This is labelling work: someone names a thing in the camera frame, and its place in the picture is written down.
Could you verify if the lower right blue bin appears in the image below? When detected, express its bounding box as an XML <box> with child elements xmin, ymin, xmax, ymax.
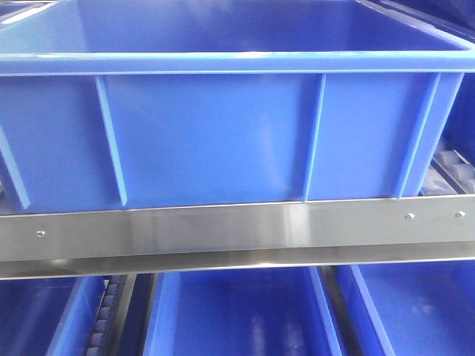
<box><xmin>336</xmin><ymin>260</ymin><xmax>474</xmax><ymax>355</ymax></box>

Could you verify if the lower left blue bin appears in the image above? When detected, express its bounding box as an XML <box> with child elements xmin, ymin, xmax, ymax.
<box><xmin>1</xmin><ymin>277</ymin><xmax>105</xmax><ymax>355</ymax></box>

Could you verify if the blue bin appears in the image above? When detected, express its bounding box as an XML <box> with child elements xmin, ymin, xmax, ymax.
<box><xmin>336</xmin><ymin>260</ymin><xmax>474</xmax><ymax>355</ymax></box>
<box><xmin>142</xmin><ymin>267</ymin><xmax>344</xmax><ymax>355</ymax></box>
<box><xmin>1</xmin><ymin>277</ymin><xmax>105</xmax><ymax>355</ymax></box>

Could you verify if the large blue plastic box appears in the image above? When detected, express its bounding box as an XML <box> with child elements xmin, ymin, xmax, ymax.
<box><xmin>1</xmin><ymin>1</ymin><xmax>474</xmax><ymax>213</ymax></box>

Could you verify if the steel front rack beam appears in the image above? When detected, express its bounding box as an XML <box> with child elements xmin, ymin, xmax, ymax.
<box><xmin>1</xmin><ymin>194</ymin><xmax>474</xmax><ymax>279</ymax></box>

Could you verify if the lower middle blue bin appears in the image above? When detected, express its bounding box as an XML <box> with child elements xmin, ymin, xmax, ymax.
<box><xmin>142</xmin><ymin>267</ymin><xmax>344</xmax><ymax>355</ymax></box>

